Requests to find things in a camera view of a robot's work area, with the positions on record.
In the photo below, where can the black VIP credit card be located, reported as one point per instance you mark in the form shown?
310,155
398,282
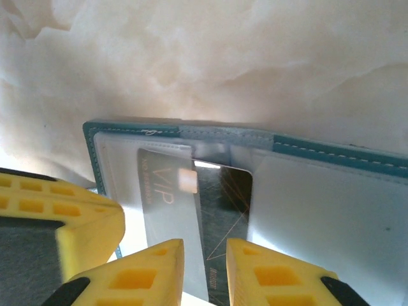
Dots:
223,197

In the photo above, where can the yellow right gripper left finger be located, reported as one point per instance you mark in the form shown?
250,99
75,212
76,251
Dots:
134,280

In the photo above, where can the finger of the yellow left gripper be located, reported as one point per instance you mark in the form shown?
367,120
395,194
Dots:
79,223

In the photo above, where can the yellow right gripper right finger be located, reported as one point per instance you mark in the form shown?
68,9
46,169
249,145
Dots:
274,283

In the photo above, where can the teal leather card holder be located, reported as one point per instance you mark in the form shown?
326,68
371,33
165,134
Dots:
318,207

